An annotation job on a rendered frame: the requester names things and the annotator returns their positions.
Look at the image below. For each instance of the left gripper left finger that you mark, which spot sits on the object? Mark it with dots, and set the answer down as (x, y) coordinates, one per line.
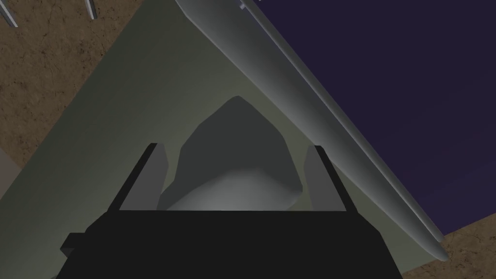
(141, 186)

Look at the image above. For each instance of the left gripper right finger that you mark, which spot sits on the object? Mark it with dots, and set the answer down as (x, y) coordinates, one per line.
(325, 186)

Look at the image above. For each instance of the pale green door leaf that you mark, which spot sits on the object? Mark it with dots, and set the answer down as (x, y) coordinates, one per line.
(116, 135)

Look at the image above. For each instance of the grey rounded knob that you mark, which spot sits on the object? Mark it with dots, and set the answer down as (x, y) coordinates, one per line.
(236, 155)

